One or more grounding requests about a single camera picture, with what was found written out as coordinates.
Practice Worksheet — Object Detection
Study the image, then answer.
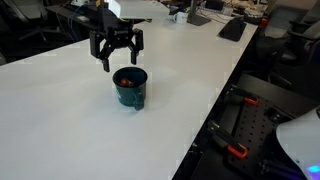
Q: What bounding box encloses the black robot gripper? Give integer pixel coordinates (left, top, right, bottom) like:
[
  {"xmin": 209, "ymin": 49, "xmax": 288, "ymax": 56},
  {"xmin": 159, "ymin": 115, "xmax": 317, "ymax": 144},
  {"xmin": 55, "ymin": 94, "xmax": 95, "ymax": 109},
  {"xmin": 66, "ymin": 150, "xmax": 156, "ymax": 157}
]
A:
[{"xmin": 89, "ymin": 1, "xmax": 144, "ymax": 72}]

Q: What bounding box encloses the orange capped marker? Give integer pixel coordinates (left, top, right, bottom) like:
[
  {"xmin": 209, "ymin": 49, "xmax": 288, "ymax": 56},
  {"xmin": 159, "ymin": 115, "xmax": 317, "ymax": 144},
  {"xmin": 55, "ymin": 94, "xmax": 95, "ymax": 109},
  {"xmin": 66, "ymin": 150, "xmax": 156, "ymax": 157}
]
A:
[{"xmin": 120, "ymin": 78, "xmax": 134, "ymax": 87}]

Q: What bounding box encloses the dark teal ceramic mug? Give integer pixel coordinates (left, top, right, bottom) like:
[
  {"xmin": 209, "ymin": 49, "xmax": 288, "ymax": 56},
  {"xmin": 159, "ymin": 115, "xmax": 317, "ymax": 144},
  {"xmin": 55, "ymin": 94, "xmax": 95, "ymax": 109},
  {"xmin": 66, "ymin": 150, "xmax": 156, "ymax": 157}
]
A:
[{"xmin": 112, "ymin": 67, "xmax": 148, "ymax": 111}]

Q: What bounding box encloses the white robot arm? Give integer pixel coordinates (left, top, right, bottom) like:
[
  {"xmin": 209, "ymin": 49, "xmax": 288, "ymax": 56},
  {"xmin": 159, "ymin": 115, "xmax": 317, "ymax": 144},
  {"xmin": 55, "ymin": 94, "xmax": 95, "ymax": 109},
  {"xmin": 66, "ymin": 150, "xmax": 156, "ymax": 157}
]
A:
[{"xmin": 89, "ymin": 0, "xmax": 169, "ymax": 72}]

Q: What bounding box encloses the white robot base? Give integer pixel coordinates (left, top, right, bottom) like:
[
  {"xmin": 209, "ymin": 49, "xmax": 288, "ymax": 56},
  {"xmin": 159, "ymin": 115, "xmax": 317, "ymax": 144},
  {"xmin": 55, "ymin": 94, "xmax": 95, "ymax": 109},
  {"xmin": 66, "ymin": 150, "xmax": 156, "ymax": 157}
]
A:
[{"xmin": 276, "ymin": 107, "xmax": 320, "ymax": 180}]

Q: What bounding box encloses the white mug with logo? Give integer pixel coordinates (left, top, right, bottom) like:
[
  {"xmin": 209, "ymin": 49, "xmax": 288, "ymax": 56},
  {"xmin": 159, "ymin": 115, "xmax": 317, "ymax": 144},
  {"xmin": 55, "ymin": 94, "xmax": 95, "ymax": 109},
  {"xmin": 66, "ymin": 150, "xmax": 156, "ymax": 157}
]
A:
[{"xmin": 172, "ymin": 12, "xmax": 188, "ymax": 24}]

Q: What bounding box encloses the grey monitor stand base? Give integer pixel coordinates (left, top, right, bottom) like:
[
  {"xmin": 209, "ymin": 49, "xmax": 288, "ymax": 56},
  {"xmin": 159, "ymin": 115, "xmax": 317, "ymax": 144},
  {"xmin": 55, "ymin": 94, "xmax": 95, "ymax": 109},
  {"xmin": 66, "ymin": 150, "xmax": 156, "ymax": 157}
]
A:
[{"xmin": 187, "ymin": 0, "xmax": 210, "ymax": 26}]

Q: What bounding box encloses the grey office chair left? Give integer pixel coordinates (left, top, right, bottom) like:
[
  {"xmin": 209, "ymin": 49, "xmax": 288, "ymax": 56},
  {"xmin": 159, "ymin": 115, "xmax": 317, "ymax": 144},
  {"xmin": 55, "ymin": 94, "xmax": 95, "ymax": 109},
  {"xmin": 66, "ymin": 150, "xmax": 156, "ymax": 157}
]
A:
[{"xmin": 1, "ymin": 0, "xmax": 58, "ymax": 42}]

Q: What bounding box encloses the black pouch on table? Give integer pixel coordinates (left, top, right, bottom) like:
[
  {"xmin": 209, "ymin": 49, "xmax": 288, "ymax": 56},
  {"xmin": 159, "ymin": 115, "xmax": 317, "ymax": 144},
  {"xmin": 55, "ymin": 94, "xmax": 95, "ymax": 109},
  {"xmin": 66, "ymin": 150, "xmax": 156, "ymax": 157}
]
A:
[{"xmin": 218, "ymin": 18, "xmax": 246, "ymax": 42}]

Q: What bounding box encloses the black orange clamp upper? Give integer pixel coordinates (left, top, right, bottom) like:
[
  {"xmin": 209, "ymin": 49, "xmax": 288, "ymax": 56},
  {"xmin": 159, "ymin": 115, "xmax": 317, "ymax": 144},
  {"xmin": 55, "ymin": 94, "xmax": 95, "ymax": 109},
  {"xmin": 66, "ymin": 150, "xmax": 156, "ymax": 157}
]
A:
[{"xmin": 228, "ymin": 85, "xmax": 259, "ymax": 106}]

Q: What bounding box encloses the black orange clamp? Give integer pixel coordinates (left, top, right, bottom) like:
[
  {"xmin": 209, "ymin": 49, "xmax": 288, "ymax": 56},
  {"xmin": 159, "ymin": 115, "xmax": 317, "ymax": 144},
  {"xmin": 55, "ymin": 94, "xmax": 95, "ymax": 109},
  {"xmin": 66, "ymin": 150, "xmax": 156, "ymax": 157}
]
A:
[
  {"xmin": 208, "ymin": 121, "xmax": 248, "ymax": 159},
  {"xmin": 228, "ymin": 85, "xmax": 259, "ymax": 106}
]

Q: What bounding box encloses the black orange clamp lower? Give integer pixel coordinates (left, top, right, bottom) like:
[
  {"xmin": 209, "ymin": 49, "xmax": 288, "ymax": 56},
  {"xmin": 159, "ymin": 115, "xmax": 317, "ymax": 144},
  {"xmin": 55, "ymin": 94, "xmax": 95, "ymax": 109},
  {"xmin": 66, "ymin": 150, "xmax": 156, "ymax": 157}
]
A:
[{"xmin": 208, "ymin": 121, "xmax": 248, "ymax": 159}]

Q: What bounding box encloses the black perforated mounting board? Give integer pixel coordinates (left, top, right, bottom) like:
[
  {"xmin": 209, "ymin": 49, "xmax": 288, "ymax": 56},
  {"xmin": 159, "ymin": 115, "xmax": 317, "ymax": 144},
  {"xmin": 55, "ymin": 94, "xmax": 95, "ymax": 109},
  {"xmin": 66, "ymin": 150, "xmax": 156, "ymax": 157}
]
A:
[{"xmin": 226, "ymin": 98, "xmax": 296, "ymax": 180}]

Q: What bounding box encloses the black office chair right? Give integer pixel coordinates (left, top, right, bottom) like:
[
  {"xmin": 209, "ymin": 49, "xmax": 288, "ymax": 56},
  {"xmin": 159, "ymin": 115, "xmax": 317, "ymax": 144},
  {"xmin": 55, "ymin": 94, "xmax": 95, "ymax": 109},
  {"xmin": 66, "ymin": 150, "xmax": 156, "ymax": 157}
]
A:
[{"xmin": 256, "ymin": 6, "xmax": 320, "ymax": 88}]

